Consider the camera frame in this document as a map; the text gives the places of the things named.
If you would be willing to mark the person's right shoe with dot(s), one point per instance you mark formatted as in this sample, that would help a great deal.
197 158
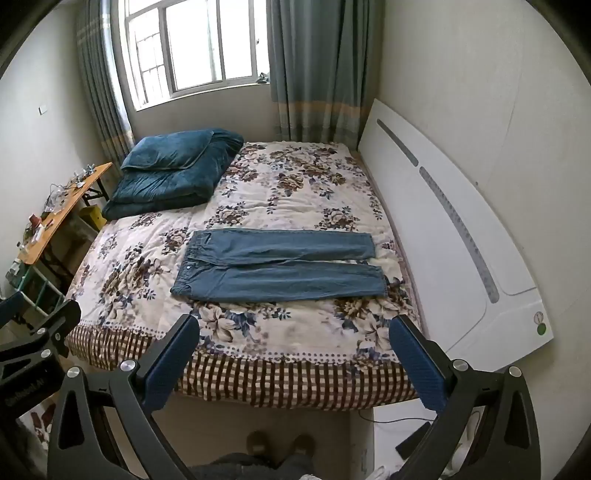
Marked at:
304 445

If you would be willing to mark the clear plastic bag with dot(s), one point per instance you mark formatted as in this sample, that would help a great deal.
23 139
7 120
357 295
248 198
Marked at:
55 199

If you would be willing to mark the blue denim pants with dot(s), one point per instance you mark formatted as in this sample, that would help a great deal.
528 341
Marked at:
277 281

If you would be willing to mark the black phone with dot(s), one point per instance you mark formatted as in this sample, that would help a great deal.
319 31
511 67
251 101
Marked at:
413 441

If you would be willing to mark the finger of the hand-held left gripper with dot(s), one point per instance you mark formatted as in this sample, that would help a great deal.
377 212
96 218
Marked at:
55 323

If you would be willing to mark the white headboard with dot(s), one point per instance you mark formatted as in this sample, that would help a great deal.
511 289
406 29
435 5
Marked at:
438 230

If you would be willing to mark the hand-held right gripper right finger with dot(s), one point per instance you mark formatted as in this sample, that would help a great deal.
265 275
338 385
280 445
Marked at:
418 369

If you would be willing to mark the grey-blue curtain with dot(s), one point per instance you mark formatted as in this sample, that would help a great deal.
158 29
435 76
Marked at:
318 69
99 83

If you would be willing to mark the wooden folding table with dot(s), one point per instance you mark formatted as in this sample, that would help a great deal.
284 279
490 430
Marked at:
69 207

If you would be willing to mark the dark teal garment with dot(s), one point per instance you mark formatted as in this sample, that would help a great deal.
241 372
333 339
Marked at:
157 196

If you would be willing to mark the floral bedspread with checked border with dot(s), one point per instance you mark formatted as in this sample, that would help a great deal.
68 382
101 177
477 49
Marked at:
286 184

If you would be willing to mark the teal pillow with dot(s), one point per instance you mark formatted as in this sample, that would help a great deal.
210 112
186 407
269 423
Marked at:
161 152

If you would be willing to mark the yellow box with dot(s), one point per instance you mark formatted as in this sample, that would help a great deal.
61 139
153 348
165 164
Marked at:
92 221

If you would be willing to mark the small red container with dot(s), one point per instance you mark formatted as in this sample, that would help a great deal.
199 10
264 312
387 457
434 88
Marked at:
34 220

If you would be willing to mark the person's shoe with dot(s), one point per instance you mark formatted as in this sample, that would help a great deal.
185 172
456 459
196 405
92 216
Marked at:
304 445
258 444

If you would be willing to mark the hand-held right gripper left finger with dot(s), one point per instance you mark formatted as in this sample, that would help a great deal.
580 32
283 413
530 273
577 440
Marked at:
168 369

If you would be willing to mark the white metal rack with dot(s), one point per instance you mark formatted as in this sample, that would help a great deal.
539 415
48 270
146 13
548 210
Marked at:
37 288

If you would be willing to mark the window with white frame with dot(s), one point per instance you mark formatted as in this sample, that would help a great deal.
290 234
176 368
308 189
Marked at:
198 46

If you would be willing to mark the person's left shoe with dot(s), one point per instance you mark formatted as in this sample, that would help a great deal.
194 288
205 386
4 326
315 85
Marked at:
258 444

